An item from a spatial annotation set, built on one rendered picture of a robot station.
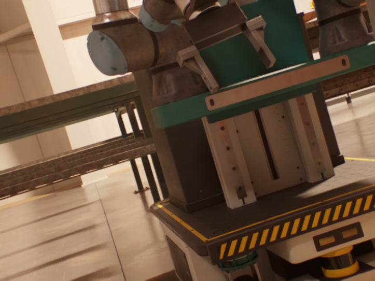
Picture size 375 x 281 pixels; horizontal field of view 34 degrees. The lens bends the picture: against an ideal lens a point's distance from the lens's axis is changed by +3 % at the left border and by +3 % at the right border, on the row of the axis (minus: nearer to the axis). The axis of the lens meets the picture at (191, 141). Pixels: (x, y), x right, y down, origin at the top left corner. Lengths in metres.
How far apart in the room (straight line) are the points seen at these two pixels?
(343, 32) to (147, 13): 0.60
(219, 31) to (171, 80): 0.37
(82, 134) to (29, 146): 0.95
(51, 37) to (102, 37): 6.29
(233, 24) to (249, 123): 0.65
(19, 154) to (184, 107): 7.07
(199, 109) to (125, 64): 0.22
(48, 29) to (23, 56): 0.96
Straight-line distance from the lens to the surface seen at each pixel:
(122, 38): 1.51
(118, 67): 1.51
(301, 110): 1.86
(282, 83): 1.63
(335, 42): 1.74
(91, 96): 2.40
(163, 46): 1.57
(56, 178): 2.45
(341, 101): 8.75
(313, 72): 1.66
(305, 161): 1.87
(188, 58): 1.20
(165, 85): 1.58
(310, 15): 2.51
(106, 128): 8.50
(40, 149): 8.56
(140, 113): 3.59
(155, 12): 1.37
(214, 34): 1.23
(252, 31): 1.26
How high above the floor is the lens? 0.68
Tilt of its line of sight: 4 degrees down
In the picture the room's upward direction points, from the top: 16 degrees counter-clockwise
